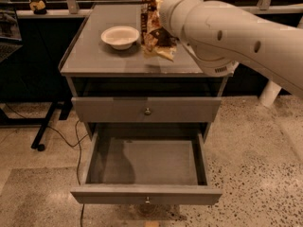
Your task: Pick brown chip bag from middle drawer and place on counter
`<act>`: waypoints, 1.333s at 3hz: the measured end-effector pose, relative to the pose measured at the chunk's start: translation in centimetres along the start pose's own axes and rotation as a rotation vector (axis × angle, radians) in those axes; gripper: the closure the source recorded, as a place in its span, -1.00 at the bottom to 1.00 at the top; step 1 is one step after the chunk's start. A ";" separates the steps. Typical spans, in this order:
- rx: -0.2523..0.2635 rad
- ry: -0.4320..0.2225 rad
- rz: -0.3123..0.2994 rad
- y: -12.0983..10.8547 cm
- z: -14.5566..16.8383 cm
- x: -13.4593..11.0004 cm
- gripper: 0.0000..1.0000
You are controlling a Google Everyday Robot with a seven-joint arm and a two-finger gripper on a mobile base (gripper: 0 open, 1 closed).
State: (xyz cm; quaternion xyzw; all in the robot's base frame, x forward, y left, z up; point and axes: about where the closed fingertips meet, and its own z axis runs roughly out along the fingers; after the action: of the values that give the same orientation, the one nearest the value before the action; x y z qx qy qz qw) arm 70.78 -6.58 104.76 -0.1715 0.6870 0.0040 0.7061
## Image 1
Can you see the open grey middle drawer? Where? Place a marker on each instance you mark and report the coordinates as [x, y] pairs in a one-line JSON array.
[[129, 162]]

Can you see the white paper bowl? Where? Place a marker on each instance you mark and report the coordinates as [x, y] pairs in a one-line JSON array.
[[120, 37]]

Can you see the grey drawer cabinet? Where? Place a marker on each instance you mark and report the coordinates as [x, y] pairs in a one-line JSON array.
[[94, 69]]

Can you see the closed grey top drawer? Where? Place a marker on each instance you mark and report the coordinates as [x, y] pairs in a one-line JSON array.
[[131, 109]]

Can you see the brass top drawer knob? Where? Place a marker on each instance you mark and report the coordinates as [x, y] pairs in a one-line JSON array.
[[147, 111]]

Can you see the dark laptop on desk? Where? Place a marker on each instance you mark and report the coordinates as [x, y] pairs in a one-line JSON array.
[[10, 35]]

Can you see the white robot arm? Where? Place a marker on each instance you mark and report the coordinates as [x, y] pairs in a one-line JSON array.
[[219, 37]]

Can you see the small yellow black object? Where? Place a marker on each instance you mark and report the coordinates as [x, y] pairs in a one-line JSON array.
[[38, 7]]

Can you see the brown chip bag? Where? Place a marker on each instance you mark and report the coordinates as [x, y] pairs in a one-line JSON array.
[[155, 40]]

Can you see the black desk leg frame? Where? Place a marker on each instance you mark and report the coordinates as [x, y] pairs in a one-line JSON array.
[[40, 122]]

